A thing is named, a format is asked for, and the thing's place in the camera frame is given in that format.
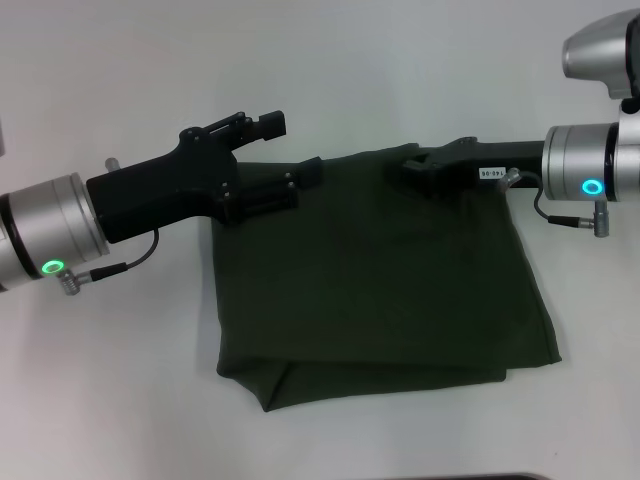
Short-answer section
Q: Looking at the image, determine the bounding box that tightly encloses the grey cable with metal plug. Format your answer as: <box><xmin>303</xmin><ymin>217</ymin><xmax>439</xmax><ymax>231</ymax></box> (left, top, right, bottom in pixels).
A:
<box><xmin>531</xmin><ymin>171</ymin><xmax>614</xmax><ymax>242</ymax></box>
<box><xmin>59</xmin><ymin>227</ymin><xmax>162</xmax><ymax>298</ymax></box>

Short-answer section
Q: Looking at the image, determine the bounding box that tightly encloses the dark green FREE t-shirt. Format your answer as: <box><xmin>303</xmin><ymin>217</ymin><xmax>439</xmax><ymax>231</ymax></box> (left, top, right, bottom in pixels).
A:
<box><xmin>208</xmin><ymin>142</ymin><xmax>564</xmax><ymax>414</ymax></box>

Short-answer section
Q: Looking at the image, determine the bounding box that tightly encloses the silver camera mounting bracket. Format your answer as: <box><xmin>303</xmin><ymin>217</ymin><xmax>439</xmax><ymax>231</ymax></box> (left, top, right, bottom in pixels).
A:
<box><xmin>618</xmin><ymin>96</ymin><xmax>640</xmax><ymax>126</ymax></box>

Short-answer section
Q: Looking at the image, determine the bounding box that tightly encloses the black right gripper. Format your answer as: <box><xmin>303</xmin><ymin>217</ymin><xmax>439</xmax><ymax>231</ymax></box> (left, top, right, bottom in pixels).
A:
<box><xmin>383</xmin><ymin>135</ymin><xmax>548</xmax><ymax>201</ymax></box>

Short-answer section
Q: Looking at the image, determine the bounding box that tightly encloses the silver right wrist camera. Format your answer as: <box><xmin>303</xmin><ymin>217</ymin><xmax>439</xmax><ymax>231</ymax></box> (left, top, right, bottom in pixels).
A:
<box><xmin>560</xmin><ymin>8</ymin><xmax>640</xmax><ymax>101</ymax></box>

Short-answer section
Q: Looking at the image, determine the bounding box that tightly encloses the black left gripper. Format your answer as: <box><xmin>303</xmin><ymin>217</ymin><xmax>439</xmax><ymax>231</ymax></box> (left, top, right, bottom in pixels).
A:
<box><xmin>85</xmin><ymin>109</ymin><xmax>324</xmax><ymax>247</ymax></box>

